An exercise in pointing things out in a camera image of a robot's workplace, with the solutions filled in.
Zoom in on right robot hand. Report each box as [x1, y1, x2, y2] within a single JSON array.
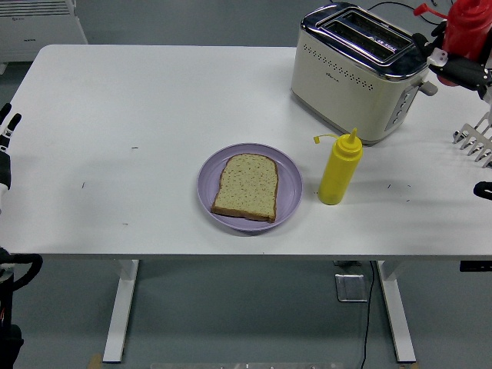
[[411, 21, 492, 101]]

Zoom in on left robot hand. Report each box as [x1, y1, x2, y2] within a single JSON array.
[[0, 101, 22, 216]]

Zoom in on red squeeze bottle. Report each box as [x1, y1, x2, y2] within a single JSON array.
[[414, 0, 492, 87]]

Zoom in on slice of bread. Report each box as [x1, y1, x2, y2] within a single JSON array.
[[210, 152, 279, 224]]

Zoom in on cream and chrome toaster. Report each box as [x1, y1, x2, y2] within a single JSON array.
[[290, 2, 439, 146]]

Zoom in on white heater appliance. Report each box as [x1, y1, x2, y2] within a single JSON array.
[[0, 0, 88, 75]]

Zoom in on yellow squeeze bottle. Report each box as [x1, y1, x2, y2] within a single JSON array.
[[313, 127, 364, 205]]

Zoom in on white table leg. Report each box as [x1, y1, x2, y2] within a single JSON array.
[[375, 260, 417, 364], [102, 259, 140, 365]]

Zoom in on black table control box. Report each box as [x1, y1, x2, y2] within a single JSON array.
[[459, 260, 492, 273]]

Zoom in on purple round plate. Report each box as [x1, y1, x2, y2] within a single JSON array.
[[197, 142, 304, 232]]

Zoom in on metal floor socket plate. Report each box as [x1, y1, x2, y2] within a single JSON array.
[[334, 273, 369, 304]]

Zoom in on black toaster power cord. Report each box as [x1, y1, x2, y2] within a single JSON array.
[[367, 0, 437, 26]]

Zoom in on black floor cable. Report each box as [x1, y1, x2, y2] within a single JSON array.
[[359, 261, 376, 369]]

